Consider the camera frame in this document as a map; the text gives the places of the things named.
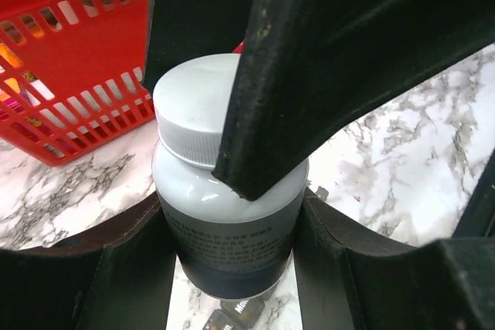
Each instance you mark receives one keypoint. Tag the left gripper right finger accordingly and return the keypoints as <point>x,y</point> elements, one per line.
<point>350,277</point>

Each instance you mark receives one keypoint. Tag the grey weekly pill organizer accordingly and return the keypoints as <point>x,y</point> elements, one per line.
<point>277,308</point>

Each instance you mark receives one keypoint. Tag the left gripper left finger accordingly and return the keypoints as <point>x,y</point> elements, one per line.
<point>116,275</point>

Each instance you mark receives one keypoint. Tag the white pill bottle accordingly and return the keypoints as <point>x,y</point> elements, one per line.
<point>229,247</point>

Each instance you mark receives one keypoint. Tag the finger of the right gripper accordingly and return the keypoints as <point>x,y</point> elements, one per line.
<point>310,67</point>
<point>181,30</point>

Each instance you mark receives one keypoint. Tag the red plastic shopping basket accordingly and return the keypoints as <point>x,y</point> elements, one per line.
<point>71,75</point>

